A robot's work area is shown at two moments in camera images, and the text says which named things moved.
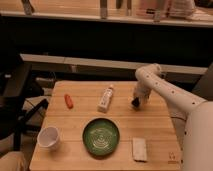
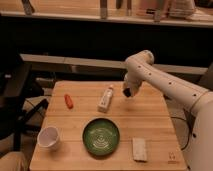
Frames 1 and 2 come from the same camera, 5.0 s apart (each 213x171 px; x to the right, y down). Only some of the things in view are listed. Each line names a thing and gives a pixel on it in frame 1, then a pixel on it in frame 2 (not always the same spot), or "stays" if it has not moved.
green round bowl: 100,137 stays
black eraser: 135,102 -> 127,92
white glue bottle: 105,99 stays
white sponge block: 139,149 stays
